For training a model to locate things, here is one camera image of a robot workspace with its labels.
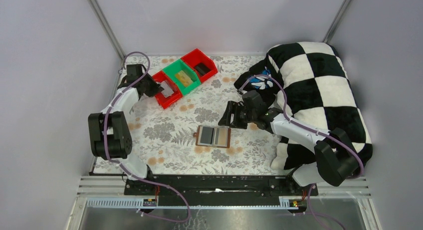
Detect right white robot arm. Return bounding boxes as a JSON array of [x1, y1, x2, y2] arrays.
[[218, 91, 364, 187]]

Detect purple cable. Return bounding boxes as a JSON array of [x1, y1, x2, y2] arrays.
[[102, 51, 193, 224], [237, 74, 365, 230]]

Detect silver card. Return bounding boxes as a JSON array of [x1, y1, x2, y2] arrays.
[[161, 81, 174, 98]]

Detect black cap with blue logo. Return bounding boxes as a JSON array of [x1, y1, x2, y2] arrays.
[[234, 58, 283, 107]]

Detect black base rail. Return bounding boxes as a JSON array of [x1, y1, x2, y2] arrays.
[[124, 175, 318, 207]]

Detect red bin near left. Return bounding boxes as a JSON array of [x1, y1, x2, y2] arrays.
[[153, 71, 183, 109]]

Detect checkered black white pillow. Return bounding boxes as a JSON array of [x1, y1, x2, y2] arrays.
[[265, 41, 373, 164]]

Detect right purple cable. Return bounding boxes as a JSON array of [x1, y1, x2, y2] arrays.
[[237, 74, 365, 230]]

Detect green bin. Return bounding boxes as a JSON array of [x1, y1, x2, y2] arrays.
[[163, 59, 201, 96]]

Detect floral table cloth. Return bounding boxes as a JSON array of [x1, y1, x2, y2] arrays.
[[93, 55, 344, 176]]

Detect brown leather card holder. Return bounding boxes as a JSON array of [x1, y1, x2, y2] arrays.
[[193, 126, 231, 148]]

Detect yellow card in green bin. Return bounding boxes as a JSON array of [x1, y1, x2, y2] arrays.
[[175, 70, 193, 87]]

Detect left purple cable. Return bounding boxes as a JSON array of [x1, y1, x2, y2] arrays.
[[102, 51, 193, 224]]

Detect black item in red bin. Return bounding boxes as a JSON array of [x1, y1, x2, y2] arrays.
[[194, 63, 211, 76]]

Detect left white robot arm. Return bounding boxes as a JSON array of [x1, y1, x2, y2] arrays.
[[88, 64, 163, 180]]

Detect aluminium frame rails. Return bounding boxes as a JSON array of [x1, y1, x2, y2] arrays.
[[77, 175, 373, 211]]

